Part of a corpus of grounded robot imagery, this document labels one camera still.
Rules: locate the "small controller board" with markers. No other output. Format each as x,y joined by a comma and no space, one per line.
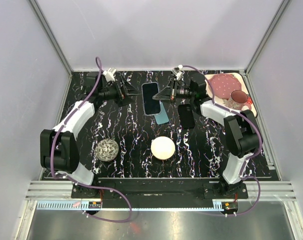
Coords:
230,206
94,204

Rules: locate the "pink polka dot plate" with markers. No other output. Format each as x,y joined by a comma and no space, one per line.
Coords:
223,85

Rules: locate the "leaf patterned round bowl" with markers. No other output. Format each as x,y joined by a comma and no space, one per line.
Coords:
107,150

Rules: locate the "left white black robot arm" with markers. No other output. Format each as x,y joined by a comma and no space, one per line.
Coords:
58,146

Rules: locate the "teal smartphone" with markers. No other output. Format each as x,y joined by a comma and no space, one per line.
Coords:
162,117

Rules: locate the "right small controller board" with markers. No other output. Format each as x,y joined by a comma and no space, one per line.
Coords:
230,206

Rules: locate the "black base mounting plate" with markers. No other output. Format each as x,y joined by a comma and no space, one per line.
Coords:
204,188

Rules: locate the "blue smartphone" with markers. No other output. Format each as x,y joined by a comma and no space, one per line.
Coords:
150,106

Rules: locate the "aluminium frame rail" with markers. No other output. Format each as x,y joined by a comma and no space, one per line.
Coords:
62,190

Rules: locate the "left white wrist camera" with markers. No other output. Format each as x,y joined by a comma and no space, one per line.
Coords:
110,74

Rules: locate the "left small controller board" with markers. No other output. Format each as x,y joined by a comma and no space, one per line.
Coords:
94,204

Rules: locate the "phone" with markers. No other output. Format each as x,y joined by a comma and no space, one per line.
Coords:
186,116

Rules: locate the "pink ghost pattern mug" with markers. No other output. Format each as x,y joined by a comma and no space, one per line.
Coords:
238,100

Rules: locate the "white round lid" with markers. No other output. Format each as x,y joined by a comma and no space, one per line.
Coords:
162,148

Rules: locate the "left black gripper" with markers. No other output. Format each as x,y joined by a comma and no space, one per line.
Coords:
119,100

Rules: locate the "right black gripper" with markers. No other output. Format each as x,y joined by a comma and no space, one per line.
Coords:
166,94

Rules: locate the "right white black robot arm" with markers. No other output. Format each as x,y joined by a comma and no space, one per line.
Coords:
221,99

